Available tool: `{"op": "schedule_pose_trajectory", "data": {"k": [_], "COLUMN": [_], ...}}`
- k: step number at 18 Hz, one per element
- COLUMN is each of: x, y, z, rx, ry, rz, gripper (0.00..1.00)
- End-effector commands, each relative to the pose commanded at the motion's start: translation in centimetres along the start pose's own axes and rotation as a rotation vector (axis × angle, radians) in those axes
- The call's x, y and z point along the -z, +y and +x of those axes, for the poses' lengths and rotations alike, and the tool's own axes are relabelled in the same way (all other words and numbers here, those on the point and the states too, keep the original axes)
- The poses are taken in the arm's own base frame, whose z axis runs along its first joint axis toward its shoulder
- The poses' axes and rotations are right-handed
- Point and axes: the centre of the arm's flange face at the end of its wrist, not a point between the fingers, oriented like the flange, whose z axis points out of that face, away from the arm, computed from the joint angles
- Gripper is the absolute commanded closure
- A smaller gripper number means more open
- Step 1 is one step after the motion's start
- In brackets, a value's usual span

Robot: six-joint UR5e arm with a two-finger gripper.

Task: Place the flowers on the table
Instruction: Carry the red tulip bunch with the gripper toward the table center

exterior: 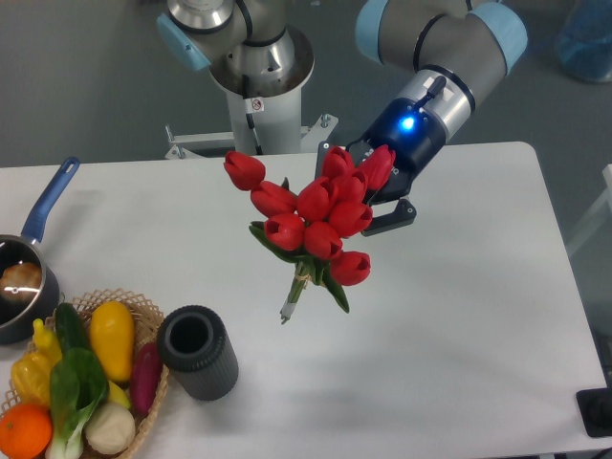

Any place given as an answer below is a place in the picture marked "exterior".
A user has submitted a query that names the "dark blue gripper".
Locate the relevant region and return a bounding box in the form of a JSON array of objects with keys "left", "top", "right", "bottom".
[{"left": 315, "top": 98, "right": 446, "bottom": 237}]

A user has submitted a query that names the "red tulip bouquet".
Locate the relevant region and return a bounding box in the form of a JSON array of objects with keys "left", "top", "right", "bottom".
[{"left": 224, "top": 145, "right": 396, "bottom": 322}]

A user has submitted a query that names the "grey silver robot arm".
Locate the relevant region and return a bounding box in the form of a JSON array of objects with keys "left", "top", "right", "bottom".
[{"left": 157, "top": 1, "right": 528, "bottom": 235}]

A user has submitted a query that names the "dark grey ribbed vase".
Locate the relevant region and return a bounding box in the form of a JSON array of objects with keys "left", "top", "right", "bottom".
[{"left": 157, "top": 305, "right": 239, "bottom": 402}]

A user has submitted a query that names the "blue plastic bag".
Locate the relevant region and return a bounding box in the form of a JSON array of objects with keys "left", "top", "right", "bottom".
[{"left": 555, "top": 1, "right": 611, "bottom": 83}]

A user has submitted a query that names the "purple eggplant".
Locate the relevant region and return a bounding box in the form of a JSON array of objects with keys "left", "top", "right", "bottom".
[{"left": 129, "top": 341, "right": 163, "bottom": 415}]

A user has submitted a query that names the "yellow squash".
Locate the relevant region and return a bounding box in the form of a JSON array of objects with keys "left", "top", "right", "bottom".
[{"left": 90, "top": 301, "right": 135, "bottom": 383}]

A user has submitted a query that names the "black device at edge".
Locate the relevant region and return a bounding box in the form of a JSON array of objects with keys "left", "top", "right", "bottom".
[{"left": 576, "top": 388, "right": 611, "bottom": 438}]

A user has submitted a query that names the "yellow banana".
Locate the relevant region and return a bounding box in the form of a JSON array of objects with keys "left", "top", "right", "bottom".
[{"left": 107, "top": 381, "right": 131, "bottom": 409}]

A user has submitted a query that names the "dark green cucumber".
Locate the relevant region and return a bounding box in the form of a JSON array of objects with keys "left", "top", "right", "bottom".
[{"left": 54, "top": 302, "right": 92, "bottom": 354}]

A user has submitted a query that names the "green bok choy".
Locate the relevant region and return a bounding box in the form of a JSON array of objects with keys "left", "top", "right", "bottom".
[{"left": 46, "top": 347, "right": 109, "bottom": 458}]

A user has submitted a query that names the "beige garlic bulb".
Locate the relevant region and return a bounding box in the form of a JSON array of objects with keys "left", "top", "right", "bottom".
[{"left": 85, "top": 403, "right": 136, "bottom": 455}]

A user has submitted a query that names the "small yellow gourd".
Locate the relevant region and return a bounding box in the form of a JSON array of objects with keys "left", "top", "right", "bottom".
[{"left": 33, "top": 318, "right": 62, "bottom": 366}]

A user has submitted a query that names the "brown bread bun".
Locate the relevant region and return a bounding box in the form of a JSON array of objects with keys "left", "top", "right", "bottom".
[{"left": 1, "top": 262, "right": 42, "bottom": 303}]

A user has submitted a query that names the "yellow bell pepper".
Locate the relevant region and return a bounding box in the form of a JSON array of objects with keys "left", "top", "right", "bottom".
[{"left": 11, "top": 352, "right": 52, "bottom": 407}]

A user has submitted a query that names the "orange fruit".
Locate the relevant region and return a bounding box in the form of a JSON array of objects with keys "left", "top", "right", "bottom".
[{"left": 1, "top": 404, "right": 53, "bottom": 459}]

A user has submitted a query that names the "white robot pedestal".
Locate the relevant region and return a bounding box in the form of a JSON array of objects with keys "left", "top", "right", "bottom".
[{"left": 166, "top": 25, "right": 339, "bottom": 160}]

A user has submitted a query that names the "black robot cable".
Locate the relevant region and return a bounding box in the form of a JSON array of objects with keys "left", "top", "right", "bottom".
[{"left": 241, "top": 74, "right": 265, "bottom": 156}]

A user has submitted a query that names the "blue handled saucepan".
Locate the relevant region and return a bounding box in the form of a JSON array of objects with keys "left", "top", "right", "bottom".
[{"left": 1, "top": 157, "right": 80, "bottom": 345}]

